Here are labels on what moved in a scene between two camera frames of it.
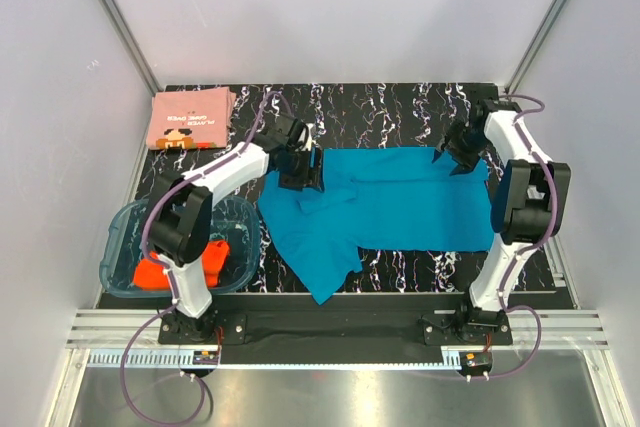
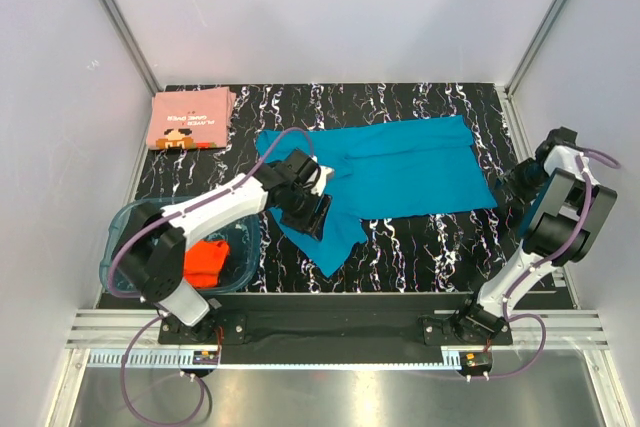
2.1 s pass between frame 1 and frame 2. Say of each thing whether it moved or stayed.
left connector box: stayed
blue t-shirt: moved
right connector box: stayed
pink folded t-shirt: stayed
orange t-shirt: stayed
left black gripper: moved
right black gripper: moved
